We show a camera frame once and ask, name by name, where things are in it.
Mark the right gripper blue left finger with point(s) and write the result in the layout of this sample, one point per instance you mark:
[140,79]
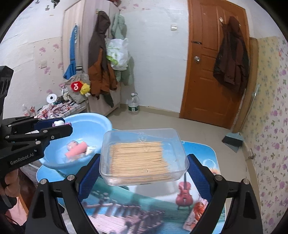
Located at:
[45,213]

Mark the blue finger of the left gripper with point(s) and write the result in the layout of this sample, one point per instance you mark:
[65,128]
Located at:
[54,133]
[50,122]

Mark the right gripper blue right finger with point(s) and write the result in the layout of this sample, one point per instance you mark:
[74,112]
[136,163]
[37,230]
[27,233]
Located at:
[243,215]

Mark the clear box of toothpicks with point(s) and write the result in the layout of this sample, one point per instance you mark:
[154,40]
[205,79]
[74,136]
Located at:
[145,156]

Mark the small white purple plush toy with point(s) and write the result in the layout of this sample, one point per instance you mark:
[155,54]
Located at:
[60,123]

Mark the spicy snack bag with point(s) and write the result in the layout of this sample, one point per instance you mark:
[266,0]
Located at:
[195,215]

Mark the person's left hand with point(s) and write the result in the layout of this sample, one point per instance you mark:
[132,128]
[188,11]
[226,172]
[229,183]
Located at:
[13,187]

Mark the tiled cluttered side shelf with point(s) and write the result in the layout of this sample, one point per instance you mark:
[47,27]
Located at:
[60,110]

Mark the light blue plastic basin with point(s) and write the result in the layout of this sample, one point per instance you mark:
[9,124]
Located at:
[87,127]

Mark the white tape roll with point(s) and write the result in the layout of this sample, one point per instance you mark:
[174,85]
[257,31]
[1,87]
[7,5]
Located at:
[51,98]

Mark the small pink pig toy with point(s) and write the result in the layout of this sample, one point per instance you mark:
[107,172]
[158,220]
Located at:
[72,144]

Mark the pink rectangular eraser block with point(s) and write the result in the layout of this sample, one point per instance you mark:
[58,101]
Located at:
[77,150]

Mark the white yellow card packet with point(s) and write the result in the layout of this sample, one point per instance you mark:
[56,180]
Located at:
[90,150]

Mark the red round plush charm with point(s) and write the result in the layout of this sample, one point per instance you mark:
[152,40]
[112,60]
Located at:
[76,86]

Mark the yellow plush charm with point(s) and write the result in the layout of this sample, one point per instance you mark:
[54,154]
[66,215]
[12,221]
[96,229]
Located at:
[85,90]

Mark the printed landscape table mat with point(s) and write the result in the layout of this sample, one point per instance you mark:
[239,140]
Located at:
[109,206]

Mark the brown orange hanging jacket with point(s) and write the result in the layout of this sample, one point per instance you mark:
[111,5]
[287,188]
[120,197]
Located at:
[101,74]

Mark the large clear water bottle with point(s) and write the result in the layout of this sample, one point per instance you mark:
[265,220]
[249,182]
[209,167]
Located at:
[133,104]

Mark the white green plastic bag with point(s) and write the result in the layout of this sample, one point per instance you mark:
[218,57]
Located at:
[117,53]

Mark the pale green hanging garment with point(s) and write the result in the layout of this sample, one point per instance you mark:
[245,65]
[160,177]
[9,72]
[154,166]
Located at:
[118,31]

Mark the brown wooden door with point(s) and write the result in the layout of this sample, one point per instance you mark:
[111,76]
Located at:
[205,99]

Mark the dark brown coat on door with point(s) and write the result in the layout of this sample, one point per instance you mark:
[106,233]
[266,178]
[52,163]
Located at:
[231,67]

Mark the blue strap grey bag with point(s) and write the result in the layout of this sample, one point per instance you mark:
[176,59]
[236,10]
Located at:
[75,71]

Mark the teal dustpan with handle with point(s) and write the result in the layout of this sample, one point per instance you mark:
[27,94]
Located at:
[235,140]

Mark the white wall switch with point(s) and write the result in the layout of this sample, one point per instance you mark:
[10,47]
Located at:
[174,27]

